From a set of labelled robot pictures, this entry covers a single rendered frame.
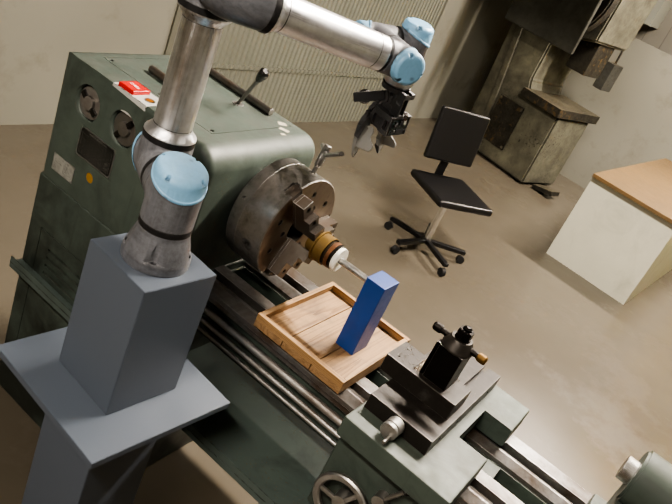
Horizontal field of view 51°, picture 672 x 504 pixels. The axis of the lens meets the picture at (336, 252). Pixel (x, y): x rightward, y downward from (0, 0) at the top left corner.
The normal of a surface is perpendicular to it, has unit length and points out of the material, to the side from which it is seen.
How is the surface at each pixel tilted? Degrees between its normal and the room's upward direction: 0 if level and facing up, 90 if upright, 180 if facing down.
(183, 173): 7
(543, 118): 90
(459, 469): 0
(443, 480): 0
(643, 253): 90
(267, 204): 60
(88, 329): 90
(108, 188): 90
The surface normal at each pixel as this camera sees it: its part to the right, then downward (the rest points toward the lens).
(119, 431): 0.37, -0.81
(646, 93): -0.61, 0.15
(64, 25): 0.70, 0.56
